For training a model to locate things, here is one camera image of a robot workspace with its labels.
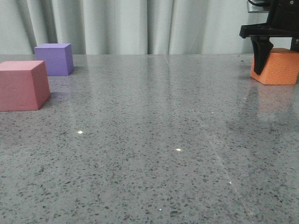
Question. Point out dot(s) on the pink foam cube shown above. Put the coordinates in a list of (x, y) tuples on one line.
[(24, 85)]

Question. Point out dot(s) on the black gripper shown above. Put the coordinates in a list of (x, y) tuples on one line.
[(282, 21)]

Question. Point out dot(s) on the purple foam cube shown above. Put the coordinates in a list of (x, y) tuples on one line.
[(58, 58)]

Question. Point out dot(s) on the orange foam cube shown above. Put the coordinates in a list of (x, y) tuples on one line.
[(281, 68)]

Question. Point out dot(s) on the grey-green pleated curtain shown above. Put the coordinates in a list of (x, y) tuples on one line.
[(97, 27)]

